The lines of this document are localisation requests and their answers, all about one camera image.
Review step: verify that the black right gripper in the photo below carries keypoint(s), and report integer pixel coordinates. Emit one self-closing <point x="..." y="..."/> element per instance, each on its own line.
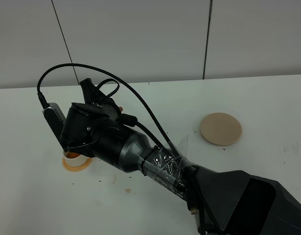
<point x="91" y="129"/>

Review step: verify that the brown clay teapot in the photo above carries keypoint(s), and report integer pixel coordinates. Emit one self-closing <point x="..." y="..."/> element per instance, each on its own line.
<point x="70" y="155"/>

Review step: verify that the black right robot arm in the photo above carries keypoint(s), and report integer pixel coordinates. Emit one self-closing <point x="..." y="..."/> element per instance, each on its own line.
<point x="227" y="203"/>

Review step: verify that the beige round teapot coaster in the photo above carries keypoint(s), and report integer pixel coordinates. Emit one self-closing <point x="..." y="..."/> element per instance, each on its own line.
<point x="220" y="129"/>

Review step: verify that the left white teacup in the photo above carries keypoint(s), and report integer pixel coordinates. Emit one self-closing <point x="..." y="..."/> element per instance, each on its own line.
<point x="76" y="161"/>

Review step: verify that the left orange saucer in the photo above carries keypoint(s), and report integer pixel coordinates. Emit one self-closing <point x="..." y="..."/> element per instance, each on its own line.
<point x="76" y="168"/>

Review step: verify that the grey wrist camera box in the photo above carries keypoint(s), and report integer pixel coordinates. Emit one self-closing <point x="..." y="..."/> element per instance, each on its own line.
<point x="56" y="120"/>

